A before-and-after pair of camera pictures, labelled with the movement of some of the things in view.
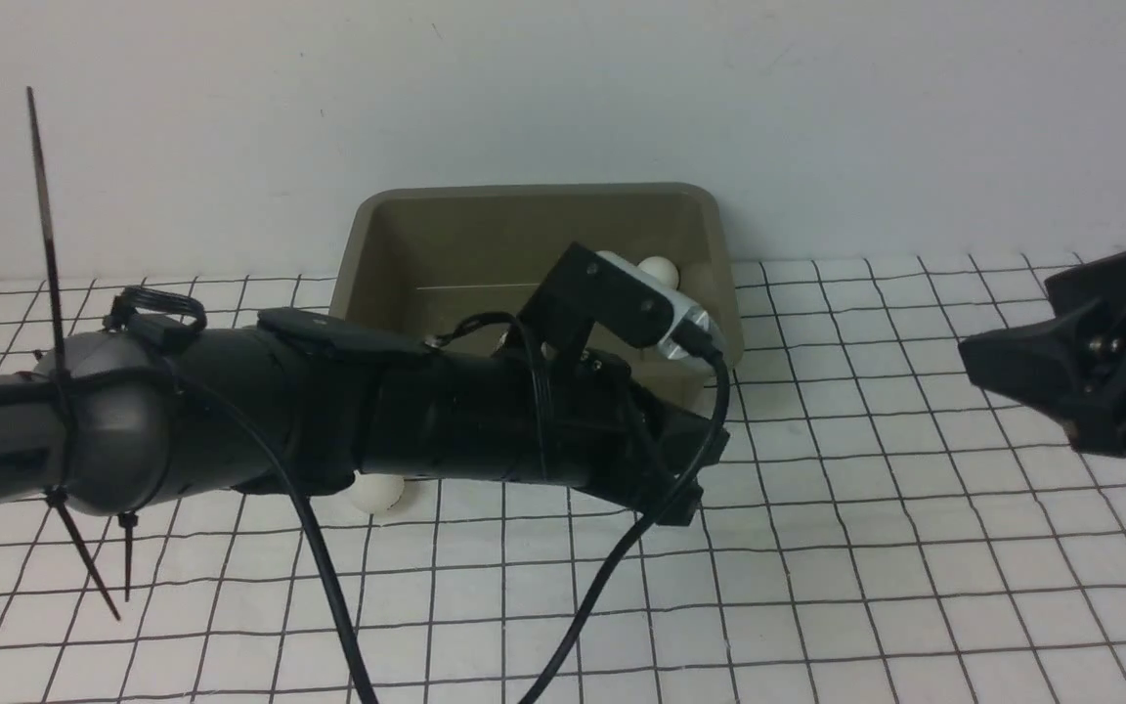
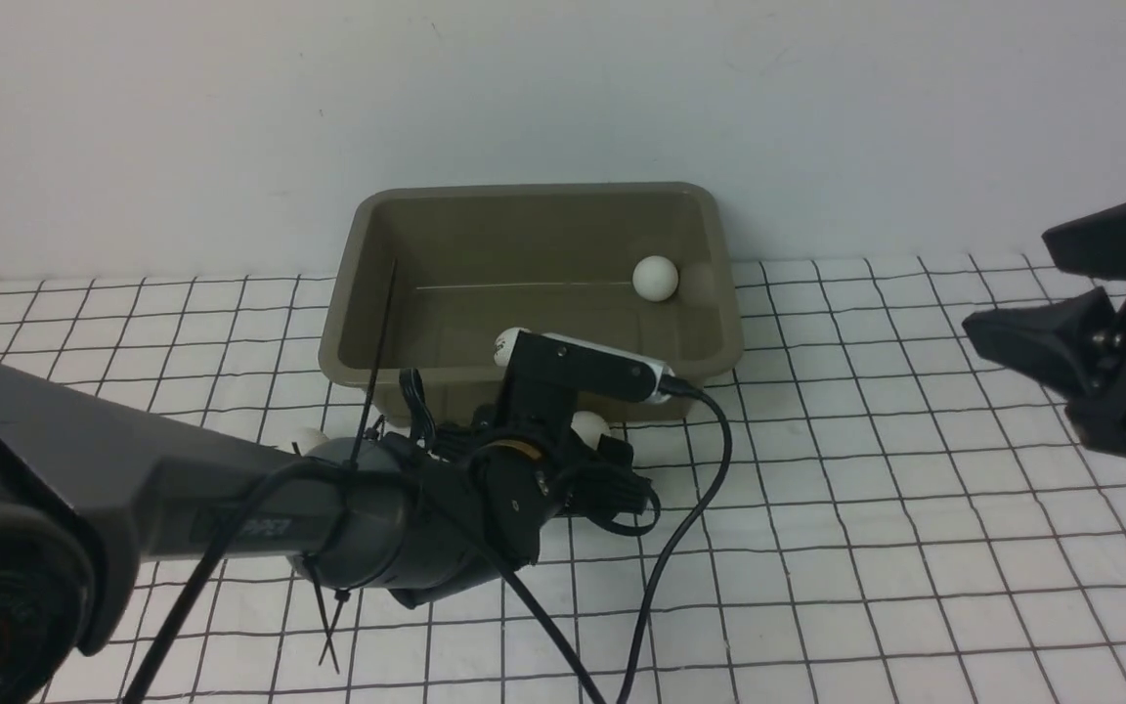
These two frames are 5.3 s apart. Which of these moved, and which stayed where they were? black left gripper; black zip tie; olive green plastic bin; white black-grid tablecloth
Moved: black left gripper; black zip tie
Stayed: olive green plastic bin; white black-grid tablecloth
